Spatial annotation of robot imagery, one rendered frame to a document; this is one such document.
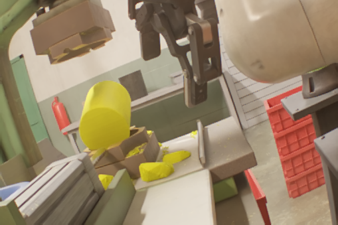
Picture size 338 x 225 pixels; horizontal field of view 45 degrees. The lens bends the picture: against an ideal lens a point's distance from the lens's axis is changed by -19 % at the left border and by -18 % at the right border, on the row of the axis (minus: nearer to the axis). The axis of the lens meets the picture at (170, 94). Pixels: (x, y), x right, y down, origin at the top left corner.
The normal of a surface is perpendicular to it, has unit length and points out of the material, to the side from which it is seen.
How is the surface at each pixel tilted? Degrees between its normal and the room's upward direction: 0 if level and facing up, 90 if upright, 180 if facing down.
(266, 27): 79
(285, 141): 90
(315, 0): 73
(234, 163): 90
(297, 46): 109
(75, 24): 90
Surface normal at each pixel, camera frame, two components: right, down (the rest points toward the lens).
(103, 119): 0.06, 0.34
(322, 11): -0.40, 0.08
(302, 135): -0.14, 0.12
